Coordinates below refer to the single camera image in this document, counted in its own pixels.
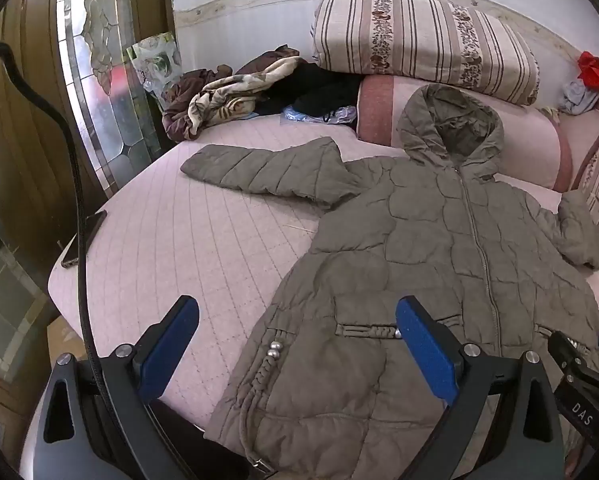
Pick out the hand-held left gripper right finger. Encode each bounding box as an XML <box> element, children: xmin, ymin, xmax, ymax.
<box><xmin>393</xmin><ymin>295</ymin><xmax>566</xmax><ymax>480</ymax></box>

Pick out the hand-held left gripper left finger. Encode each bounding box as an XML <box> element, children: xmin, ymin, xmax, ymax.
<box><xmin>34</xmin><ymin>295</ymin><xmax>201</xmax><ymax>480</ymax></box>

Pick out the olive green hooded puffer jacket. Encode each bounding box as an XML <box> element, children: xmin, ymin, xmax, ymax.
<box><xmin>180</xmin><ymin>84</ymin><xmax>599</xmax><ymax>480</ymax></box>

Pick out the black smartphone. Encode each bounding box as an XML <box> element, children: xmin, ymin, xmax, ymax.
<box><xmin>62</xmin><ymin>209</ymin><xmax>108</xmax><ymax>268</ymax></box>

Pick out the pink bolster pillow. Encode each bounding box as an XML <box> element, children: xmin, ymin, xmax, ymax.
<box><xmin>356</xmin><ymin>76</ymin><xmax>599</xmax><ymax>193</ymax></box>

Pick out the brown blanket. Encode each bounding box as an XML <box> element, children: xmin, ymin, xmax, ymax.
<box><xmin>162</xmin><ymin>45</ymin><xmax>301</xmax><ymax>142</ymax></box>

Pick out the light blue cloth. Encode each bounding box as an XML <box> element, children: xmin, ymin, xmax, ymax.
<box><xmin>562</xmin><ymin>80</ymin><xmax>599</xmax><ymax>115</ymax></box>

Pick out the blue plastic bag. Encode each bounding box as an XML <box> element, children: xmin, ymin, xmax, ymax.
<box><xmin>282</xmin><ymin>105</ymin><xmax>358</xmax><ymax>126</ymax></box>

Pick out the stained glass wooden door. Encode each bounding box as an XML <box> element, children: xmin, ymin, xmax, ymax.
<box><xmin>0</xmin><ymin>0</ymin><xmax>176</xmax><ymax>441</ymax></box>

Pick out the beige patterned blanket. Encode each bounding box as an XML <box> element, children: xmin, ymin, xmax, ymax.
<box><xmin>188</xmin><ymin>56</ymin><xmax>307</xmax><ymax>137</ymax></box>

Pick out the red cloth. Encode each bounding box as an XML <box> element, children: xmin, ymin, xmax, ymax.
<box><xmin>577</xmin><ymin>51</ymin><xmax>599</xmax><ymax>93</ymax></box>

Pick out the black cloth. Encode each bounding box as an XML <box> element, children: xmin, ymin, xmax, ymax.
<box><xmin>254</xmin><ymin>62</ymin><xmax>363</xmax><ymax>117</ymax></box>

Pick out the green printed bag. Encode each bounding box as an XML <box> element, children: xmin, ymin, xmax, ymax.
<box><xmin>126</xmin><ymin>32</ymin><xmax>182</xmax><ymax>99</ymax></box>

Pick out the striped floral pillow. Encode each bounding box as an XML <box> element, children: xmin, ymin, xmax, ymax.
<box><xmin>311</xmin><ymin>0</ymin><xmax>541</xmax><ymax>106</ymax></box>

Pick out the black cable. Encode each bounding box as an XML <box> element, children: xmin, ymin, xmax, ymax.
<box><xmin>0</xmin><ymin>42</ymin><xmax>111</xmax><ymax>396</ymax></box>

